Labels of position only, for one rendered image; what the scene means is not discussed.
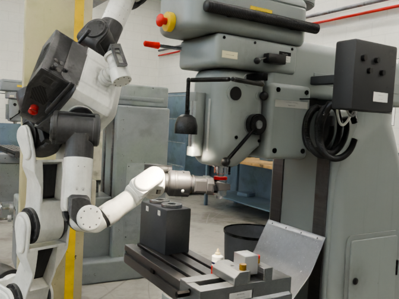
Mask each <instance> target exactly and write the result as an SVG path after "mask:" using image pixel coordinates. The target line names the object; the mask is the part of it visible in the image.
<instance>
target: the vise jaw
mask: <svg viewBox="0 0 399 299"><path fill-rule="evenodd" d="M212 273H213V274H215V275H216V276H218V277H220V278H221V279H223V280H225V281H227V282H228V283H230V284H232V285H234V286H236V285H243V284H247V283H248V282H250V277H251V272H250V271H249V270H248V269H246V271H240V270H239V265H238V264H236V263H234V262H232V261H230V260H228V259H227V260H218V261H217V262H216V263H215V264H214V265H213V268H212Z"/></svg>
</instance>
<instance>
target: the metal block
mask: <svg viewBox="0 0 399 299"><path fill-rule="evenodd" d="M234 263H236V264H238V265H239V264H240V263H245V264H246V268H247V269H248V270H249V271H250V272H251V275H253V274H257V272H258V255H256V254H255V253H252V252H250V251H248V250H244V251H238V252H234Z"/></svg>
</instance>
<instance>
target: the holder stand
mask: <svg viewBox="0 0 399 299"><path fill-rule="evenodd" d="M190 221H191V209H190V208H187V207H185V206H182V203H179V202H170V200H169V199H165V198H156V199H150V200H149V201H142V202H141V222H140V243H142V244H144V245H146V246H148V247H150V248H152V249H153V250H155V251H157V252H159V253H161V254H163V255H172V254H177V253H185V252H189V232H190Z"/></svg>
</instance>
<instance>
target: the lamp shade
mask: <svg viewBox="0 0 399 299"><path fill-rule="evenodd" d="M197 132H198V125H197V120H196V118H195V117H193V115H190V114H182V115H180V116H179V117H177V119H176V122H175V131H174V133H179V134H191V135H197Z"/></svg>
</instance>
